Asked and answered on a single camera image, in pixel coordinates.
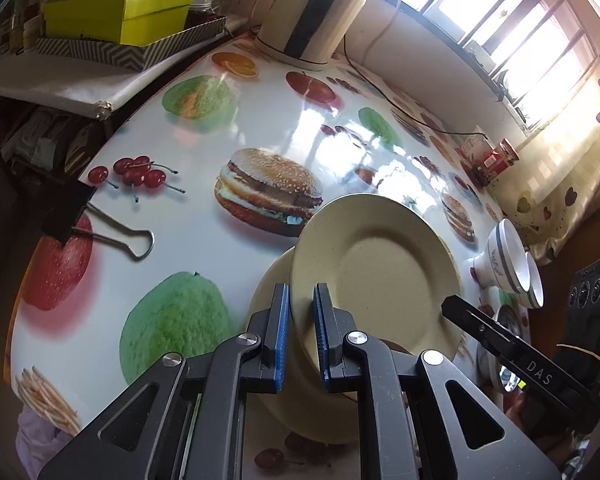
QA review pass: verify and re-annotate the heart patterned curtain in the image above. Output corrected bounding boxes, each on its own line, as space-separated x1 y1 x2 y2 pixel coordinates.
489 55 600 266

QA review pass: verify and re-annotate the black binder clip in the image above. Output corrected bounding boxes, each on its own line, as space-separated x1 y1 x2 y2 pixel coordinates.
42 179 156 262

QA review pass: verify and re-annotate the red lidded sauce jar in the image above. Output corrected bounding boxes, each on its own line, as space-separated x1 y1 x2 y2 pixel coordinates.
474 139 519 186

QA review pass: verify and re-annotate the lower lime green box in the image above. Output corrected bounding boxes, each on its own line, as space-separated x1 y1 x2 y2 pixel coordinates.
43 0 193 47

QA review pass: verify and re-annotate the large beige fish plate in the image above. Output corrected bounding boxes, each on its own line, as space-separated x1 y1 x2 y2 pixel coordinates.
247 246 416 446

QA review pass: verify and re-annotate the zigzag patterned tray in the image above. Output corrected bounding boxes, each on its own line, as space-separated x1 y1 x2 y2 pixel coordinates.
33 14 228 73

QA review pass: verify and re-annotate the white cup behind jar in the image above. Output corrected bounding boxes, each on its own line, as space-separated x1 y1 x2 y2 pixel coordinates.
460 133 493 168

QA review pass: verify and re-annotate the stainless steel bowl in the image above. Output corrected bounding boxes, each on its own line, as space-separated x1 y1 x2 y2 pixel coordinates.
478 304 522 396

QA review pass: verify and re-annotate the white side shelf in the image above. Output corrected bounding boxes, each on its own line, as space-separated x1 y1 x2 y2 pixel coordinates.
0 14 247 120

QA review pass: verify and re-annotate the fruit print tablecloth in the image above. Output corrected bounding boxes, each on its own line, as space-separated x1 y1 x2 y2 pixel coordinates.
10 38 505 479

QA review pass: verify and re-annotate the small blue striped bowl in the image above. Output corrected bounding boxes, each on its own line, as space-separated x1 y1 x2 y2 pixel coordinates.
518 252 544 309

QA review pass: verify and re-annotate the black power cable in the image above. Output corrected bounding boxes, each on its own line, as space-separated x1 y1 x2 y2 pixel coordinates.
341 34 489 137

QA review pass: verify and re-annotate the large blue striped bowl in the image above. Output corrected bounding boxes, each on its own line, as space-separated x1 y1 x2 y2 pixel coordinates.
471 219 531 294

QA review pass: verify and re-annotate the black tracker camera box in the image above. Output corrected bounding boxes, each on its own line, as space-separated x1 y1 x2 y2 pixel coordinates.
553 259 600 392

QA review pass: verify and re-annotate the cream electric kettle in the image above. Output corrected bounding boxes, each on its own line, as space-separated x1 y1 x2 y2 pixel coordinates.
256 0 366 72

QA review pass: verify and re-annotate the right hand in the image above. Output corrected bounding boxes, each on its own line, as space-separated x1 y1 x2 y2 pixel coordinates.
504 393 581 456

